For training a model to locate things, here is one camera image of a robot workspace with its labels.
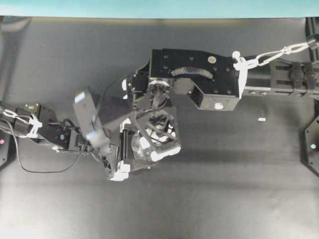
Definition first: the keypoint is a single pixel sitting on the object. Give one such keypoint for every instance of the black frame rail right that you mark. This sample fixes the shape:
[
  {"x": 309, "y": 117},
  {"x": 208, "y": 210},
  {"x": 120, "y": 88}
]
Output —
[{"x": 312, "y": 34}]

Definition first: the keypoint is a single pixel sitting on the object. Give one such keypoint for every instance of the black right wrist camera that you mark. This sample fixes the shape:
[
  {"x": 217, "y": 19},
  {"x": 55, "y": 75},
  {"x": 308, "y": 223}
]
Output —
[{"x": 100, "y": 118}]

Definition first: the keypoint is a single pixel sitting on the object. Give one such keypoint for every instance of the clear plastic bottle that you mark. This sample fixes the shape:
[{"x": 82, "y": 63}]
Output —
[{"x": 135, "y": 148}]

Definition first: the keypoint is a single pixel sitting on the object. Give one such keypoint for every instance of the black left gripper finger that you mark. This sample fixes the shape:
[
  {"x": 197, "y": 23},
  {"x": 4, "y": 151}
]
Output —
[
  {"x": 124, "y": 144},
  {"x": 137, "y": 165}
]

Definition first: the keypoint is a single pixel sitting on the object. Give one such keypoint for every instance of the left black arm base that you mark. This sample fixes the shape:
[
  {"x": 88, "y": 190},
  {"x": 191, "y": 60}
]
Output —
[{"x": 7, "y": 150}]

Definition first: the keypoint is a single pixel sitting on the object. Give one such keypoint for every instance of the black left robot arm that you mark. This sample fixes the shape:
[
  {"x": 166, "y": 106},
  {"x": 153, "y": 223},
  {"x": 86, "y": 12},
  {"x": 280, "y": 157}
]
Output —
[{"x": 40, "y": 125}]

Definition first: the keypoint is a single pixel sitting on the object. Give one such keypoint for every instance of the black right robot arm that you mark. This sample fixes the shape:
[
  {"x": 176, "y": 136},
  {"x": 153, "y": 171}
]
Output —
[{"x": 212, "y": 82}]

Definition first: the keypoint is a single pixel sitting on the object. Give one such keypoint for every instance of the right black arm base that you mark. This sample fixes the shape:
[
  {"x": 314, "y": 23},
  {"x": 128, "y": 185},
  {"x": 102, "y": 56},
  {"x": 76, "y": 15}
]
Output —
[{"x": 311, "y": 147}]

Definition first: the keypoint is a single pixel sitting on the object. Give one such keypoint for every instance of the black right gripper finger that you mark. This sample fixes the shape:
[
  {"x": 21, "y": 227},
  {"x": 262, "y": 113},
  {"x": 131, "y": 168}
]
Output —
[{"x": 144, "y": 147}]

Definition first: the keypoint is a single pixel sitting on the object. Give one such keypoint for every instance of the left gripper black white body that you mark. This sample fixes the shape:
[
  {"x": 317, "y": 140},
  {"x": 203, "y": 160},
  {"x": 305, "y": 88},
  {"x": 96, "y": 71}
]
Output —
[{"x": 115, "y": 169}]

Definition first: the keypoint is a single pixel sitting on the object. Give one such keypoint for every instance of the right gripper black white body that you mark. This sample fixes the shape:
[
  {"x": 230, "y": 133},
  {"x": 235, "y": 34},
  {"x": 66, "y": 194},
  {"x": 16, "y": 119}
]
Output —
[{"x": 153, "y": 115}]

